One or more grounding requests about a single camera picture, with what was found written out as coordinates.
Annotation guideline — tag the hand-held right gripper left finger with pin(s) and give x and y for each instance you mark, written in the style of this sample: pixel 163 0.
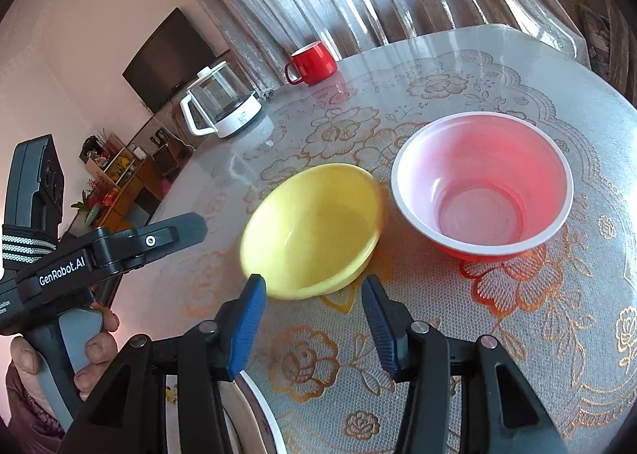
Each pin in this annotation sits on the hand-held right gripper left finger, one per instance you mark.
pixel 246 329

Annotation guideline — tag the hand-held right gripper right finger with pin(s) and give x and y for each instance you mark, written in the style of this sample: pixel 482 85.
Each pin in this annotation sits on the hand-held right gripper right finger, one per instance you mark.
pixel 383 329

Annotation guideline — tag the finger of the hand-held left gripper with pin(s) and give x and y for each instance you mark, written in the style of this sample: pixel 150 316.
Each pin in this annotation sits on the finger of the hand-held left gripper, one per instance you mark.
pixel 159 235

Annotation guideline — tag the white plate with red print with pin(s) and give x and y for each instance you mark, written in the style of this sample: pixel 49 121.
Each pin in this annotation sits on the white plate with red print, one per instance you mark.
pixel 259 414

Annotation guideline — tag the yellow plastic bowl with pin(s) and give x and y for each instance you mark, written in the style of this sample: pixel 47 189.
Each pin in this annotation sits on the yellow plastic bowl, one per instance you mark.
pixel 313 230

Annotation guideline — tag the person's left forearm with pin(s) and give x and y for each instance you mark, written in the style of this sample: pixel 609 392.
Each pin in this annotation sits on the person's left forearm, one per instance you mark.
pixel 27 414

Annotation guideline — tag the person's left hand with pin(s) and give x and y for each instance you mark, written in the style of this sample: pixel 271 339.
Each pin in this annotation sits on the person's left hand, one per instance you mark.
pixel 99 349

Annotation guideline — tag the wooden desk cabinet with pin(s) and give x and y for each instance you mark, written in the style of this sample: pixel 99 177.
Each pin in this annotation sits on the wooden desk cabinet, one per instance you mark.
pixel 129 200

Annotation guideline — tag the small black speaker box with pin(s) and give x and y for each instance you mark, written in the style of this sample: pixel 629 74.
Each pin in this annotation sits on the small black speaker box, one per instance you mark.
pixel 166 155

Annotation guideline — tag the wooden shelf with ornaments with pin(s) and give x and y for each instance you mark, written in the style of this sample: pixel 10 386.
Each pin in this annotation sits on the wooden shelf with ornaments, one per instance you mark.
pixel 112 158

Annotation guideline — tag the floral lace tablecloth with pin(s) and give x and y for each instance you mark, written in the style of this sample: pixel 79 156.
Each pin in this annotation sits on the floral lace tablecloth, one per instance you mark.
pixel 497 334

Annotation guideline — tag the white glass electric kettle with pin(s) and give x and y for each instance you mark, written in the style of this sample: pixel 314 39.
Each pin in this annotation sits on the white glass electric kettle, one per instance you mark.
pixel 224 100

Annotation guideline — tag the black flat television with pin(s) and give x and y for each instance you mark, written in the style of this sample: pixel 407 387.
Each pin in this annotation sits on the black flat television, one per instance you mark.
pixel 169 60

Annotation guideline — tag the red and white plastic bowl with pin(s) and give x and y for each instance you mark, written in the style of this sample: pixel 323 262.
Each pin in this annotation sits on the red and white plastic bowl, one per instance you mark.
pixel 482 185

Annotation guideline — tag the red mug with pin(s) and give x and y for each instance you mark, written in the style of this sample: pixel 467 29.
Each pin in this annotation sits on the red mug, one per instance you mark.
pixel 313 63

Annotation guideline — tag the brown wooden furniture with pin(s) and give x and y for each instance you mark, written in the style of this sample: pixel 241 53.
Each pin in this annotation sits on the brown wooden furniture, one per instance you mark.
pixel 604 31

